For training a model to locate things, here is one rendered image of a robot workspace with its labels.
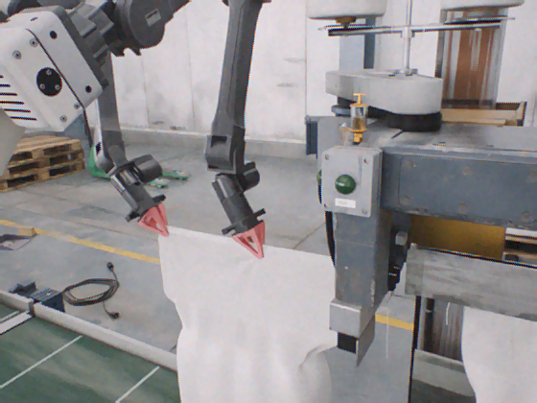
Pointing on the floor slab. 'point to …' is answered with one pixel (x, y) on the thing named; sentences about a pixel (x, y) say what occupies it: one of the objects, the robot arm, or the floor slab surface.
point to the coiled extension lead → (96, 295)
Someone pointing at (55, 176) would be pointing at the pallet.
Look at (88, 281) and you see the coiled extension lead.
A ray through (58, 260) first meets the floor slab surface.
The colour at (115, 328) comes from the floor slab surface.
